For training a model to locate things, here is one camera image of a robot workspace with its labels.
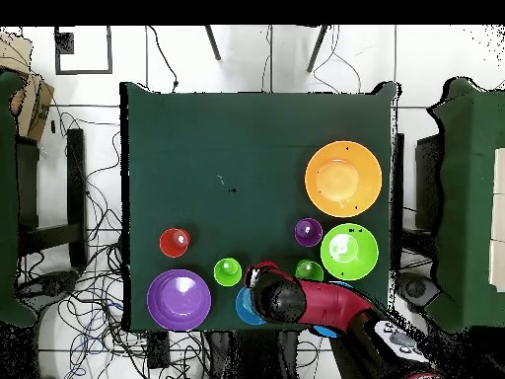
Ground orange plastic cup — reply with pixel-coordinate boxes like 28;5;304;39
159;227;191;259

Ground purple plastic cup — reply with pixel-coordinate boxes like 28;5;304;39
293;217;324;249

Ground ridged green plastic cup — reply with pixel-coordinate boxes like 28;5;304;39
213;257;243;288

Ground dark green tablecloth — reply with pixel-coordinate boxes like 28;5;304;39
118;80;402;333

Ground smooth green plastic cup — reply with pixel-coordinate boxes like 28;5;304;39
294;259;325;282

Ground orange plastic bowl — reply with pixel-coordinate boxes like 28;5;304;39
304;140;384;219

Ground small blue plastic bowl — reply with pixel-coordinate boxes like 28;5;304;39
235;285;267;327

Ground green plastic bowl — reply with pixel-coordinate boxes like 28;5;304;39
320;222;380;282

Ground purple plastic bowl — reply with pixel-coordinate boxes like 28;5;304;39
146;268;213;332

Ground large blue plastic bowl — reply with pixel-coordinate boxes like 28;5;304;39
311;280;356;340

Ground black tripod leg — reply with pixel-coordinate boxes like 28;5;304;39
306;25;330;74
203;25;223;61

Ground neighbouring green-clothed table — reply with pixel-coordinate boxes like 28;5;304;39
425;76;505;335
0;70;38;329

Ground cardboard box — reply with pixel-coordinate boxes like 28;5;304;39
0;33;55;142

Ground tangle of floor cables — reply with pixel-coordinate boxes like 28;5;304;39
15;112;216;379

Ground black floor cable with plug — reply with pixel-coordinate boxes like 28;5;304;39
147;25;180;93

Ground black stand frame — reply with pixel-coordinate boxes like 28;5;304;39
15;127;89;271
390;132;443;271

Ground grey pedestal foot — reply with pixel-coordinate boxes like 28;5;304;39
395;270;441;313
17;268;82;299

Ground black square floor frame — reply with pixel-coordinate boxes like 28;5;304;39
53;26;113;76

